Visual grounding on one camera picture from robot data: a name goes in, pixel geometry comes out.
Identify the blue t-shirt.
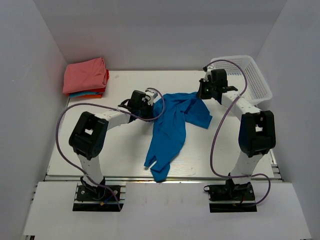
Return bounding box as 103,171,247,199
144,92,212,183

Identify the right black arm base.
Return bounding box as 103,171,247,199
203,178,257,213

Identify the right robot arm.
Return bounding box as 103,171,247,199
196,69,276,200

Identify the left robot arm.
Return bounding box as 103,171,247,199
68,89,158,200

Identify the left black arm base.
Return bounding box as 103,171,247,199
72,177,125,213

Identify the white plastic basket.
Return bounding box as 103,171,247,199
208,55,273,105

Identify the pink folded t-shirt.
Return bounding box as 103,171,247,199
62,57,107,93

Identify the teal folded t-shirt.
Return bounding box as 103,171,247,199
67,91,102,98

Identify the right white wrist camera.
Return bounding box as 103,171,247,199
202,65,215,82

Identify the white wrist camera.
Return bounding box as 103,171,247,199
144,89,158,106
202,65,215,82

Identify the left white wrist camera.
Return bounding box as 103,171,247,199
144,89,158,106

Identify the aluminium table edge rail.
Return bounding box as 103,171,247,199
44,174,283,184

